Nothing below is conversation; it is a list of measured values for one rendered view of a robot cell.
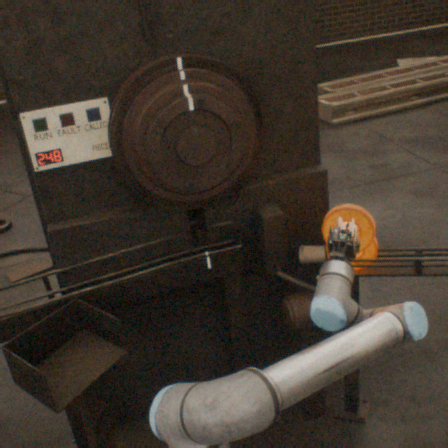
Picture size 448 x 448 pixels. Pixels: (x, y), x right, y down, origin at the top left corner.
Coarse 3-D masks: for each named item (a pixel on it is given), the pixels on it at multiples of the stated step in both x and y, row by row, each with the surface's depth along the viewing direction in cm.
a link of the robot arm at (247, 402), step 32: (384, 320) 133; (416, 320) 136; (320, 352) 118; (352, 352) 122; (384, 352) 131; (224, 384) 105; (256, 384) 105; (288, 384) 110; (320, 384) 116; (192, 416) 104; (224, 416) 102; (256, 416) 103
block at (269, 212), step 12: (264, 216) 190; (276, 216) 190; (264, 228) 191; (276, 228) 192; (264, 240) 193; (276, 240) 194; (264, 252) 196; (276, 252) 196; (264, 264) 199; (276, 264) 198; (276, 276) 200
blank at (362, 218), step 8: (336, 208) 168; (344, 208) 167; (352, 208) 166; (360, 208) 167; (328, 216) 169; (336, 216) 168; (344, 216) 168; (352, 216) 167; (360, 216) 166; (368, 216) 166; (328, 224) 170; (336, 224) 169; (360, 224) 167; (368, 224) 166; (328, 232) 171; (360, 232) 168; (368, 232) 168; (368, 240) 169; (360, 248) 171
